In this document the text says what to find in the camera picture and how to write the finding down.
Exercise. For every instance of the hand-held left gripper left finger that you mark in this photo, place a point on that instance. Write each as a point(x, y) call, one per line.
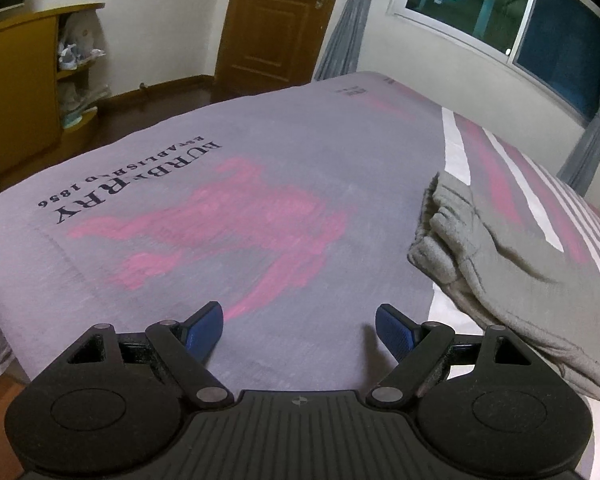
point(205, 329)

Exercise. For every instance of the grey curtain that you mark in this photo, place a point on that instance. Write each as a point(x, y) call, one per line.
point(592, 150)
point(345, 35)

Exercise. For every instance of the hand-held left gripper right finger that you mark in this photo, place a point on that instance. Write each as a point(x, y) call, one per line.
point(394, 329)

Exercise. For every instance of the brown wooden door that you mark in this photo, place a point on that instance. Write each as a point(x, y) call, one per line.
point(270, 30)

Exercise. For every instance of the grey pants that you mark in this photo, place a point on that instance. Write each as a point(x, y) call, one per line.
point(505, 265)

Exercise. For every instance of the yellow wooden shelf cabinet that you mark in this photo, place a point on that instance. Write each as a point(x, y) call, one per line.
point(17, 85)

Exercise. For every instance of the sliding glass window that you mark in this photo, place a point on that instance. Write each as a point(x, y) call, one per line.
point(485, 5)

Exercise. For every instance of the striped pink grey bedsheet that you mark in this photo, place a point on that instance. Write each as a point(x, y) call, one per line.
point(230, 160)

